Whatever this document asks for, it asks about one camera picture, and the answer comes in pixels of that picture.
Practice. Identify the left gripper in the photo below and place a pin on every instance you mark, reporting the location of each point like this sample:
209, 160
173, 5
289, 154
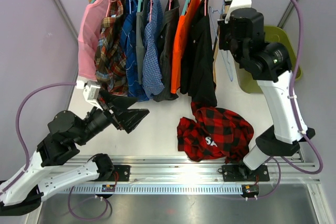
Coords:
131, 117

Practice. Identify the red black plaid shirt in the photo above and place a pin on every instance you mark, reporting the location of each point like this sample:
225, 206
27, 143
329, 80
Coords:
214, 133

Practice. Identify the light blue wire hanger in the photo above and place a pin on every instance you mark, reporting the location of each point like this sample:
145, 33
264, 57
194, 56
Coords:
224, 54

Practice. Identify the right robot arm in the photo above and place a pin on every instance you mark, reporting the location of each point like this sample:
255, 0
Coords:
241, 32

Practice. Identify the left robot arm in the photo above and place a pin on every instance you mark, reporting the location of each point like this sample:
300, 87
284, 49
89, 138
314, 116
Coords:
67, 132

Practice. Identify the blue striped shirt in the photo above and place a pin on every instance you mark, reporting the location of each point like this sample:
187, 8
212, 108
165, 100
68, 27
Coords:
128, 42

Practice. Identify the brown plaid shirt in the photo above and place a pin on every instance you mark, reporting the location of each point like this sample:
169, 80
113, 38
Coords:
110, 60

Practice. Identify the blue checked shirt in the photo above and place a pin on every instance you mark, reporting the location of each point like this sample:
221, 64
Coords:
151, 72

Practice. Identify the pink shirt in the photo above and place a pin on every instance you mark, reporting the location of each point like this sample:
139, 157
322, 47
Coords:
88, 37

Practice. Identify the grey shirt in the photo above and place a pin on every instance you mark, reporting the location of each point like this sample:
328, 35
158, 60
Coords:
141, 22

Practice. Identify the dark pinstripe shirt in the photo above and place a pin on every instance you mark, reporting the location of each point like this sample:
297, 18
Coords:
165, 49

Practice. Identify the orange shirt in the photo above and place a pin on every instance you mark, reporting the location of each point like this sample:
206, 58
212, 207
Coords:
180, 42

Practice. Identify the green plastic basket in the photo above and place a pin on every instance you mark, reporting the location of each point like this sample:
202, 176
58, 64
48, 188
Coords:
272, 34

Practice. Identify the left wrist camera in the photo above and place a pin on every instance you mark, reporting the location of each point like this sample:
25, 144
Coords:
90, 91

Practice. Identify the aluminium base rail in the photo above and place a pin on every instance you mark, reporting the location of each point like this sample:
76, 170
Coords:
175, 190

